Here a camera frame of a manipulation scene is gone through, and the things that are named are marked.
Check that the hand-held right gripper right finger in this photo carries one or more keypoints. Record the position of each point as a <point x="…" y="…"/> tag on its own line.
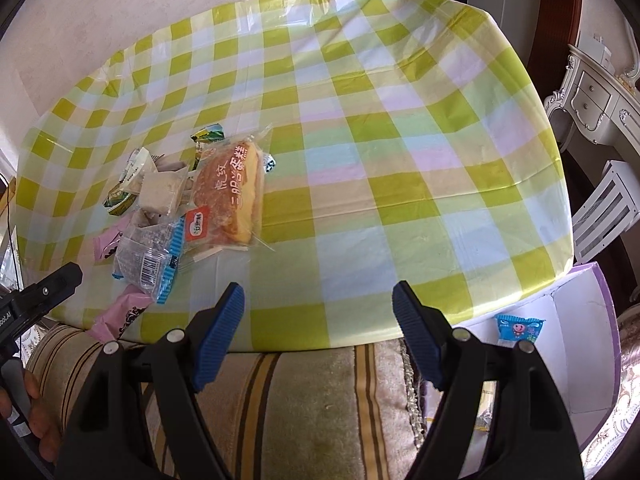
<point x="417" y="335"/>

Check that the small white box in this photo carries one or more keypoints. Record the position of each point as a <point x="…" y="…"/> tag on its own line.
<point x="603" y="51"/>

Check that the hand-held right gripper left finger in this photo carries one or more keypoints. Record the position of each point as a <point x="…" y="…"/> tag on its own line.
<point x="220" y="330"/>

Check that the striped beige sofa cushion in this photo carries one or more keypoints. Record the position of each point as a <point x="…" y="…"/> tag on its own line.
<point x="300" y="410"/>

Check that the beige square snack packet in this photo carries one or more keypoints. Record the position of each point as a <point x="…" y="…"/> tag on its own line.
<point x="160" y="191"/>

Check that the large orange cake bread package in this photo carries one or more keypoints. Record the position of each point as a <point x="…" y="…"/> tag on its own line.
<point x="230" y="195"/>

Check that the white ornate dresser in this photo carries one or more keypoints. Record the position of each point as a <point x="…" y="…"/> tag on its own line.
<point x="595" y="100"/>

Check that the white slatted stool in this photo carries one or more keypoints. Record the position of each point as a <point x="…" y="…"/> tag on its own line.
<point x="605" y="210"/>

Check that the green checked plastic tablecloth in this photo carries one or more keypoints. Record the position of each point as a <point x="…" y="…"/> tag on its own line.
<point x="375" y="160"/>

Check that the blue packet with pink face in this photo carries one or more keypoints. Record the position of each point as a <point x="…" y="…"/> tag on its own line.
<point x="517" y="329"/>

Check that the light green triangular snack packet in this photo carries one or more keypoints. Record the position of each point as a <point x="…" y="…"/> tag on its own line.
<point x="207" y="136"/>

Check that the small brown snack packet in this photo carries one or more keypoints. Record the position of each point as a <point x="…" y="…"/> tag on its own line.
<point x="172" y="164"/>

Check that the person's left hand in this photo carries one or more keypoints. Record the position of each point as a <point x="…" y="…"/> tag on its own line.
<point x="47" y="420"/>

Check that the floral patterned sofa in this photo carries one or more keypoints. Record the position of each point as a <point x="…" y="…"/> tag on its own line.
<point x="625" y="390"/>

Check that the pink snack packet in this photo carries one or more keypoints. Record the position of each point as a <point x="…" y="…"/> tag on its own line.
<point x="122" y="312"/>
<point x="110" y="244"/>

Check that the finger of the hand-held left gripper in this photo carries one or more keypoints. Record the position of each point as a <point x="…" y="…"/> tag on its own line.
<point x="50" y="287"/>

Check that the white box with purple rim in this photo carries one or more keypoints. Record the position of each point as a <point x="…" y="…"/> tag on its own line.
<point x="580" y="320"/>

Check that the white biscuit snack packet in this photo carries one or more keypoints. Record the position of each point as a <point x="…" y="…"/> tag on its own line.
<point x="136" y="165"/>

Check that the clear blue-edged snack packet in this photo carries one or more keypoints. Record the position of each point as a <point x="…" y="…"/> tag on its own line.
<point x="145" y="257"/>

